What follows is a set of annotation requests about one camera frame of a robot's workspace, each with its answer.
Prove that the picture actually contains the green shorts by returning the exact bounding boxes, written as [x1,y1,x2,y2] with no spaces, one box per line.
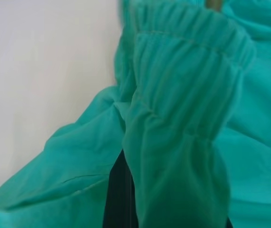
[0,0,271,228]

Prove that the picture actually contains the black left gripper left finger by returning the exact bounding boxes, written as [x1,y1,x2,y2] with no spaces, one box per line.
[103,152,139,228]

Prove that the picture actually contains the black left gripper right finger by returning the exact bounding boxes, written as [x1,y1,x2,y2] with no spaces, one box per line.
[225,212,235,228]

